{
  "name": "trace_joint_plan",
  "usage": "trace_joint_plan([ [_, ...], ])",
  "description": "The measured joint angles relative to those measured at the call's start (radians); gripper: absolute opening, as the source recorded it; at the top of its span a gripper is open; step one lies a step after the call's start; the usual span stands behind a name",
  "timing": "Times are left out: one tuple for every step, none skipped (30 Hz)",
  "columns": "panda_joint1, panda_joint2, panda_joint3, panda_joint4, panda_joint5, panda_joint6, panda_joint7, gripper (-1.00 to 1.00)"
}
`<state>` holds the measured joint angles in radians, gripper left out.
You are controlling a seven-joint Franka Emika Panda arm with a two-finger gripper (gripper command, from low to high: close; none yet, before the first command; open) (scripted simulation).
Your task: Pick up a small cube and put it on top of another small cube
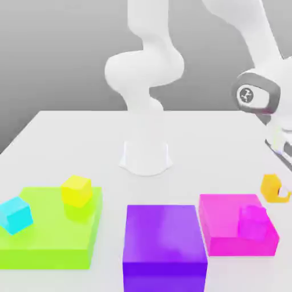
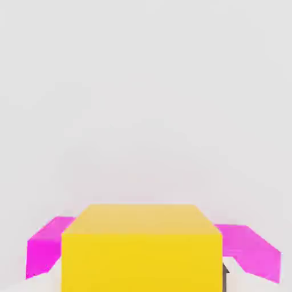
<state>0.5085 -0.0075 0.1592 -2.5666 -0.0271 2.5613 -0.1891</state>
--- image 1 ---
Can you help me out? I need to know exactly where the large green box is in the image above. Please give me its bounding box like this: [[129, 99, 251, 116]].
[[0, 186, 103, 270]]

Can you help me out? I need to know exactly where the small magenta cube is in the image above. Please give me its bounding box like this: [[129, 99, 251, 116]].
[[238, 204, 267, 240]]

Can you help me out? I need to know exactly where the large purple box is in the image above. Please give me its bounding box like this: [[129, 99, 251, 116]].
[[122, 204, 208, 292]]

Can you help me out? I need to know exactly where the small cyan cube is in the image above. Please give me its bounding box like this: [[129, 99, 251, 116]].
[[0, 196, 34, 236]]

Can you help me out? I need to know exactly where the large pink box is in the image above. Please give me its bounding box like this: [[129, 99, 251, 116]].
[[198, 193, 280, 257]]

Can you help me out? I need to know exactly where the small orange cube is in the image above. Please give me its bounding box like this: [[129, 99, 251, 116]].
[[260, 173, 292, 203]]

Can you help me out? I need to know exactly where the small yellow cube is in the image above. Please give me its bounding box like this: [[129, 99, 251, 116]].
[[60, 175, 93, 208]]

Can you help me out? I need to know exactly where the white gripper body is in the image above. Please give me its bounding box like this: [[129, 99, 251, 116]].
[[264, 137, 292, 181]]

